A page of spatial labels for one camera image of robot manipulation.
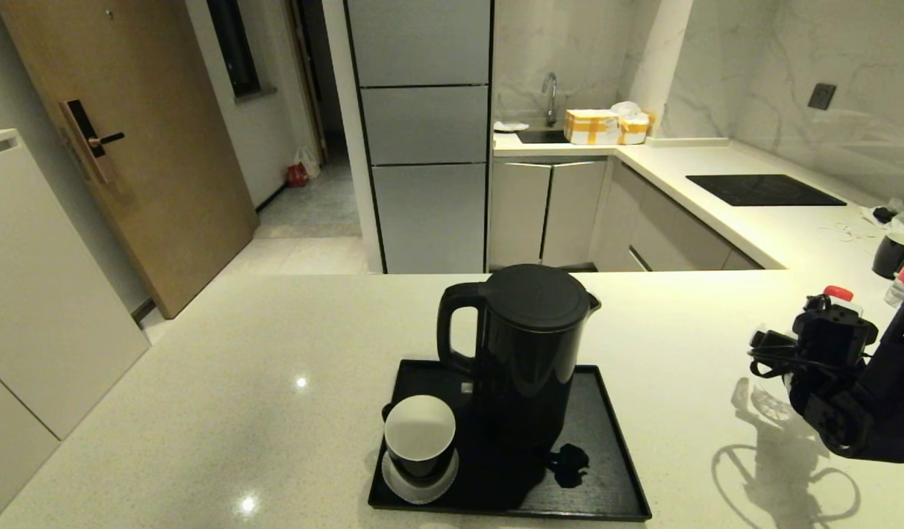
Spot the wooden door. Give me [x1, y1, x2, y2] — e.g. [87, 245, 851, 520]
[0, 0, 259, 320]

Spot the thin white cable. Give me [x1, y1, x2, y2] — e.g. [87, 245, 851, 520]
[818, 218, 878, 242]

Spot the black induction cooktop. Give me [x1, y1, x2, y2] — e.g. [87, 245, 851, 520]
[686, 174, 847, 207]

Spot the black rectangular tray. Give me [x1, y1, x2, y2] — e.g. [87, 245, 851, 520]
[367, 359, 653, 522]

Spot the grey drawer cabinet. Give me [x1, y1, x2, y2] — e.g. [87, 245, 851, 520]
[592, 162, 763, 273]

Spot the dark window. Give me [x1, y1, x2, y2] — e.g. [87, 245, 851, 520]
[206, 0, 263, 99]

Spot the black door lock handle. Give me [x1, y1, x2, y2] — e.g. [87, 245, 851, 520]
[59, 99, 125, 185]

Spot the white cabinet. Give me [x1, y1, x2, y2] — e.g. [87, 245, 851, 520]
[0, 130, 151, 508]

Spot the tall grey refrigerator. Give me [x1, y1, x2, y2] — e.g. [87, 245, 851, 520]
[342, 0, 495, 275]

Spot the white saucer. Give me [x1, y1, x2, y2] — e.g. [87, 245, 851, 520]
[381, 450, 459, 505]

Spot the black electric kettle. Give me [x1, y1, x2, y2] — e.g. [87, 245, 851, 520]
[436, 264, 602, 455]

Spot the grey cabinet door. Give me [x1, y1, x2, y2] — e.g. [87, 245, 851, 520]
[540, 162, 607, 272]
[488, 162, 552, 272]

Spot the small cardboard box yellow tape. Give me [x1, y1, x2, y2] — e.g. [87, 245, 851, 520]
[617, 112, 655, 145]

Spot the black cup white inside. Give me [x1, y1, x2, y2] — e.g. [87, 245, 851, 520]
[872, 232, 904, 280]
[382, 395, 456, 482]

